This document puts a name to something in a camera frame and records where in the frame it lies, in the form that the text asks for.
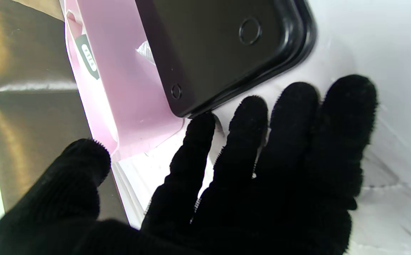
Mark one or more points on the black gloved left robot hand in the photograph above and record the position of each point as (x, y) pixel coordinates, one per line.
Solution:
(280, 194)

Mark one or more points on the black tissue box base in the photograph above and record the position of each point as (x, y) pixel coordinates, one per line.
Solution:
(219, 53)

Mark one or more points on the pink tissue box cover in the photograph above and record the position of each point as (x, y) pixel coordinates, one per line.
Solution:
(131, 99)

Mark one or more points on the clear tissue pack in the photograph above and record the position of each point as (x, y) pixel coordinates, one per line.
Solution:
(88, 58)

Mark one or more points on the brown leather sofa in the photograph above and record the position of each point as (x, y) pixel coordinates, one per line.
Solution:
(24, 53)

